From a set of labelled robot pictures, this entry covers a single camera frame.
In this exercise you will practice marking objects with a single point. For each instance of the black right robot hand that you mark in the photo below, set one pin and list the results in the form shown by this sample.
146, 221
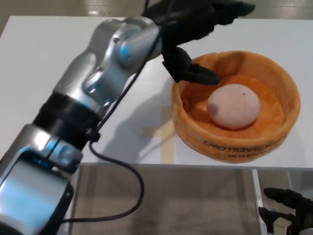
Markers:
303, 213

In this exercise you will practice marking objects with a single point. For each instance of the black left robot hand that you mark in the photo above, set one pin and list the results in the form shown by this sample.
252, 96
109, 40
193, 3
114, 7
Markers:
185, 22

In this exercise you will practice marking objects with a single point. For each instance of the pink round plush toy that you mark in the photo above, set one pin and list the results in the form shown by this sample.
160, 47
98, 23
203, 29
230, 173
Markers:
234, 107

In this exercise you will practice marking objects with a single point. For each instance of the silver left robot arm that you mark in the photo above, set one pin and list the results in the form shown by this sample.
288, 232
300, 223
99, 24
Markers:
80, 80

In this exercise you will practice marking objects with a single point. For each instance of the orange plush round plate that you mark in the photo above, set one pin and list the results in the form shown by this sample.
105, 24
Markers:
269, 137

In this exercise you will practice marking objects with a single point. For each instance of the white table leg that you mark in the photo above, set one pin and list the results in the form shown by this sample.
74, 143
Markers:
258, 193
290, 178

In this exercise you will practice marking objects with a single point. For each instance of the beige masking tape strip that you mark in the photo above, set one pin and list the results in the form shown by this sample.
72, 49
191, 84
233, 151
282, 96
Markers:
167, 151
152, 132

